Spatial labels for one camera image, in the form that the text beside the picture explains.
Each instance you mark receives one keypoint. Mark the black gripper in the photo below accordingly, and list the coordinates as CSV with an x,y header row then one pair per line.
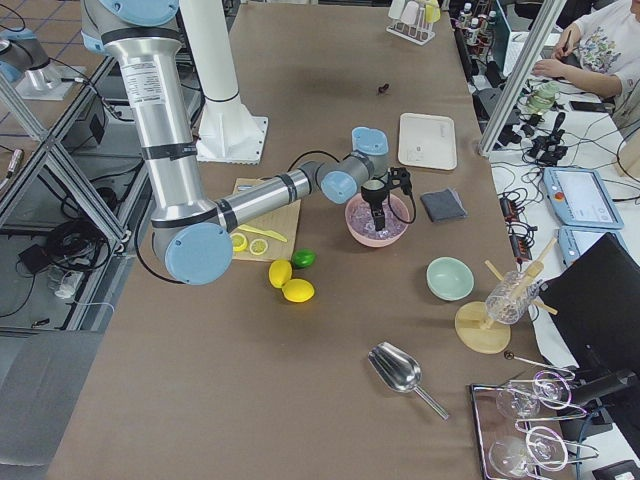
x,y
374,196

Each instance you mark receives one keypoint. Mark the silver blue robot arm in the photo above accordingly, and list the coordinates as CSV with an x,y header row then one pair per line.
x,y
176,63

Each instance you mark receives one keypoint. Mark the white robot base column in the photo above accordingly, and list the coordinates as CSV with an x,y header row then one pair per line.
x,y
227,131

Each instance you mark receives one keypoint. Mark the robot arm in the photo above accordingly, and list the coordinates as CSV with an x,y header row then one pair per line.
x,y
21,52

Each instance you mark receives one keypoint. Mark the pink bowl of ice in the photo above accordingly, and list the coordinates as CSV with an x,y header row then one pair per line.
x,y
376,232

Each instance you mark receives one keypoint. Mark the wooden cup tree stand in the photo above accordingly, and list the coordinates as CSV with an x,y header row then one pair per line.
x,y
477,331

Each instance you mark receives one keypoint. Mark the clear textured glass cup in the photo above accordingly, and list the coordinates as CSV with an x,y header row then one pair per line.
x,y
503,306

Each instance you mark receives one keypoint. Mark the metal ice scoop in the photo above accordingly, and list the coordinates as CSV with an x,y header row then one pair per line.
x,y
402,373

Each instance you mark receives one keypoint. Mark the pale green plastic cup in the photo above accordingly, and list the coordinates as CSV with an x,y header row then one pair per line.
x,y
396,9

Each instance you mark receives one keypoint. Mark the yellow plastic cup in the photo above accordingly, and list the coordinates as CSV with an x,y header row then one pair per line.
x,y
432,11

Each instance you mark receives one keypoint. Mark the grey folded cloth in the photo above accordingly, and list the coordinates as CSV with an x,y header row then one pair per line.
x,y
443,205

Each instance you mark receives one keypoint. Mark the green lime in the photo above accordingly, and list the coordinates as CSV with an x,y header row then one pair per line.
x,y
303,258

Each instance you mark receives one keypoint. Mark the cream rabbit tray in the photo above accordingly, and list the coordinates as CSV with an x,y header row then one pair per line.
x,y
427,141

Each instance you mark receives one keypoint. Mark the mint green bowl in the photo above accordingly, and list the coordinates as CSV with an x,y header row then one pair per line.
x,y
449,278

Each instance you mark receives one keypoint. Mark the wooden cutting board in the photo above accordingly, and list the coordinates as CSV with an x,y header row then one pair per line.
x,y
283,221

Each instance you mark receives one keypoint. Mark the yellow plastic knife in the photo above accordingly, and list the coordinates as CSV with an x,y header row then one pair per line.
x,y
264,232

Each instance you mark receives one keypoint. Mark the yellow lemon front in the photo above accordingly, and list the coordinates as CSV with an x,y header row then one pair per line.
x,y
298,290

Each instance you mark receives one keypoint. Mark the yellow lemon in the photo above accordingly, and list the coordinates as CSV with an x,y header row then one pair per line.
x,y
298,290
279,273

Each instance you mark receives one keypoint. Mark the yellow lemon back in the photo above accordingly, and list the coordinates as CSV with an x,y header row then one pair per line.
x,y
279,273

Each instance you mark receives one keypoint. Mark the lemon slice inner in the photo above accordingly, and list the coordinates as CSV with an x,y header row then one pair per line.
x,y
258,246

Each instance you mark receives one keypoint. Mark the lemon slice near edge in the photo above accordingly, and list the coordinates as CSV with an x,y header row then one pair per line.
x,y
240,242

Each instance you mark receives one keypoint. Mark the blue teach pendant tablet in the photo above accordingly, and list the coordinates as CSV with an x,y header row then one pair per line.
x,y
579,198

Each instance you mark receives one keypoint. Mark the black monitor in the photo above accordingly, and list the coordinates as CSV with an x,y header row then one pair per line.
x,y
597,303

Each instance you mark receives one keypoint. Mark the upper hanging wine glass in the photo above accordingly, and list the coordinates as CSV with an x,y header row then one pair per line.
x,y
523,399

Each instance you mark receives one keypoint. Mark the hanging wine glass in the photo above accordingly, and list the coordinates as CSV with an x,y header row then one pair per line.
x,y
523,399
541,450

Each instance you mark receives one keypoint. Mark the wine glass rack tray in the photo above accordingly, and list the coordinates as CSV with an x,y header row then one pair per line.
x,y
490,425

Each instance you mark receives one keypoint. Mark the lower hanging wine glass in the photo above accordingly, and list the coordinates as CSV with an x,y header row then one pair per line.
x,y
541,450

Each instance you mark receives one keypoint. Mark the seated person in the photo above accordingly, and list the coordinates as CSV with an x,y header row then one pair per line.
x,y
599,53

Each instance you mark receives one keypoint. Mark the white wire cup rack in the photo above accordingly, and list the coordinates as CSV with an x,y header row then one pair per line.
x,y
420,32

